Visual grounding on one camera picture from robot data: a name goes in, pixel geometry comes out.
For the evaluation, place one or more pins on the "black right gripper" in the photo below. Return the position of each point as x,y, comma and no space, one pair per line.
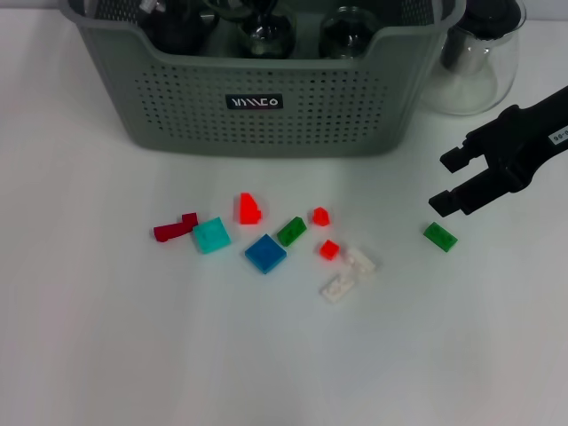
528,137

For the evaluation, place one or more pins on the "tall red wedge brick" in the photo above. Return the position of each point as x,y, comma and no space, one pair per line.
248,208

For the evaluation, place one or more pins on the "grey-green perforated storage bin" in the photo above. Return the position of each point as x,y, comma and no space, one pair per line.
310,111

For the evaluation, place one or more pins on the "blue square plate brick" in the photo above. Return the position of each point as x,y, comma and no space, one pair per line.
266,252

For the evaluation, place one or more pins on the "small red cube brick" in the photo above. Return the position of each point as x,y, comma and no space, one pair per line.
329,250

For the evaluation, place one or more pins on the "teal square plate brick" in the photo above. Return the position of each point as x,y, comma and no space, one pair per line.
212,235

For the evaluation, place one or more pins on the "black ceramic teapot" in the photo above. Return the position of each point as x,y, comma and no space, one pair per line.
182,35

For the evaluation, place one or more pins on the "green flat plate brick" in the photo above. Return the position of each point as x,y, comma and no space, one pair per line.
440,236

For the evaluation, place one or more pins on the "white plate brick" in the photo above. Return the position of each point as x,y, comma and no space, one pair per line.
360,261
337,289

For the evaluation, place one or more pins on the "small red slope brick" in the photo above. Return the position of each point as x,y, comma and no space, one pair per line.
320,217

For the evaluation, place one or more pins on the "glass teacup with black sleeve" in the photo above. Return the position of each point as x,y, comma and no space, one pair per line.
266,37
348,33
226,17

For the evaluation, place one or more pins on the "glass carafe with black lid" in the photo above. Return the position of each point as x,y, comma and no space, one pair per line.
479,80

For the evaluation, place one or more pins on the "dark red long brick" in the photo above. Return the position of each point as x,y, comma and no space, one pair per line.
171,231

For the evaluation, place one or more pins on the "green rectangular brick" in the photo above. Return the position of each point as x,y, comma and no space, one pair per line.
291,231

